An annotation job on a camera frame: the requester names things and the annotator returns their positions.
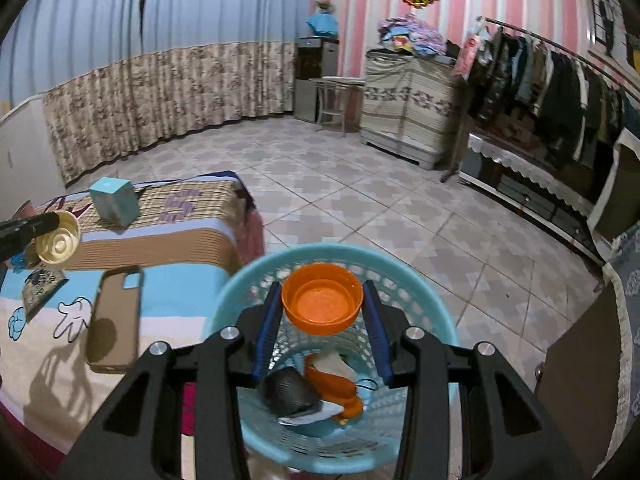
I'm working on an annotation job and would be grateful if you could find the low tv stand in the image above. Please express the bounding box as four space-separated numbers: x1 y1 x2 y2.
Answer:
459 133 603 264

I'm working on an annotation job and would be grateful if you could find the teal plastic trash basket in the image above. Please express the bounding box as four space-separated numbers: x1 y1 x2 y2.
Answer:
204 243 459 474

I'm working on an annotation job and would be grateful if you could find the pile of folded clothes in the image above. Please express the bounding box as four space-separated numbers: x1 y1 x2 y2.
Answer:
378 13 447 56

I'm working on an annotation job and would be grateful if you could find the white cabinet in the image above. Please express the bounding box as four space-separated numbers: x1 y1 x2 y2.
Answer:
0 96 65 220

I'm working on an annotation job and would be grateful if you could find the teal cardboard box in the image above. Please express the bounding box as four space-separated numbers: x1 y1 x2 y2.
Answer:
89 177 140 228

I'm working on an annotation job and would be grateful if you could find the covered beige dresser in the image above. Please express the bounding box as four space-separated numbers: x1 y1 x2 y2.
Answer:
360 49 464 170

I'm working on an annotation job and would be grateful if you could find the brown phone case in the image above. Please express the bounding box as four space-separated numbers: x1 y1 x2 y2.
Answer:
86 266 144 374

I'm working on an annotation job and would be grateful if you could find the small wooden stool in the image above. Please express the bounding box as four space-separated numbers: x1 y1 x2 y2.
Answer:
311 76 364 136

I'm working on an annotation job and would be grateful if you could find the clothes rack with garments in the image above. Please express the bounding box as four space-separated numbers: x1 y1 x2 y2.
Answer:
458 16 639 203

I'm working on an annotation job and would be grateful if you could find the floral beige curtain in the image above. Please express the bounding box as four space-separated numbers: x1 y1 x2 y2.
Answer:
42 40 295 183

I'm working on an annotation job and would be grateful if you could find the orange snack wrapper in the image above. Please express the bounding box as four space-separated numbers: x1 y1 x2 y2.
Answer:
304 350 363 425

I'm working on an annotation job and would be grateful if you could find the grey patterned snack packet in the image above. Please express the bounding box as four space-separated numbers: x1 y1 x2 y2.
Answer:
22 266 67 322

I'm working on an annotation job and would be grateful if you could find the black ribbed roll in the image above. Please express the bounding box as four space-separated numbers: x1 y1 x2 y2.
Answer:
260 366 321 417

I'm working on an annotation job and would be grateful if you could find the colourful cartoon blanket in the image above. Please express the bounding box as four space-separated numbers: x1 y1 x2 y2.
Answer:
1 171 265 478

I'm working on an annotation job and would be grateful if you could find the orange plastic bowl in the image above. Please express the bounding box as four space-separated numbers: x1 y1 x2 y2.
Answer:
281 263 363 337

